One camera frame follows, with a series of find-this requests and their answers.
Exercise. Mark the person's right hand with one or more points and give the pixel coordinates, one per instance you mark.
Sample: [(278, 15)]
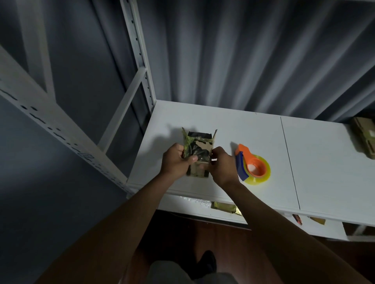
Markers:
[(224, 168)]

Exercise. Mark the person's left hand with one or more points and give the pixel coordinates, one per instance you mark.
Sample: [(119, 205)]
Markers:
[(172, 162)]

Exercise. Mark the person's right fingers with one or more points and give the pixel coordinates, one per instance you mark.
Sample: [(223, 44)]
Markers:
[(213, 159)]

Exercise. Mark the person's left thumb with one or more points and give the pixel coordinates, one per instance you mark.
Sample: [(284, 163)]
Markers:
[(189, 160)]

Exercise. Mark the small cardboard box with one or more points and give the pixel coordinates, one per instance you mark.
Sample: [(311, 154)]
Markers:
[(198, 150)]

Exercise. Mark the person's right forearm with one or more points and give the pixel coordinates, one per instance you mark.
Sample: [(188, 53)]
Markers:
[(281, 234)]

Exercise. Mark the person's left forearm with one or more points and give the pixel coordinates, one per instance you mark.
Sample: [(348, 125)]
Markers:
[(111, 234)]

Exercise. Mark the orange blue tape dispenser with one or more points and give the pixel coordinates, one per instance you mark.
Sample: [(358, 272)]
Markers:
[(244, 162)]

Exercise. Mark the yellow clear tape roll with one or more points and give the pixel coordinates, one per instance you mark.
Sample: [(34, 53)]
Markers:
[(260, 172)]

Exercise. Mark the small orange black tool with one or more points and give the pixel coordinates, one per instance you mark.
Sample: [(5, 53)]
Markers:
[(297, 219)]

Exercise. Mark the person's black shoe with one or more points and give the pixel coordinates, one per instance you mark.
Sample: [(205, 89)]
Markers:
[(205, 263)]

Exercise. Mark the white metal shelf rack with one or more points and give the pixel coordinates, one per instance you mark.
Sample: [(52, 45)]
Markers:
[(96, 111)]

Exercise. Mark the grey curtain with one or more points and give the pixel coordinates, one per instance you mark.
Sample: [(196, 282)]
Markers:
[(257, 55)]

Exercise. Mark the small gold foil packet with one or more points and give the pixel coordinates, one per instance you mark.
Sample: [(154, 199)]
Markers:
[(318, 220)]

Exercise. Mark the tan cardboard box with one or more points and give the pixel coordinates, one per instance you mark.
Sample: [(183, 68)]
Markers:
[(365, 136)]

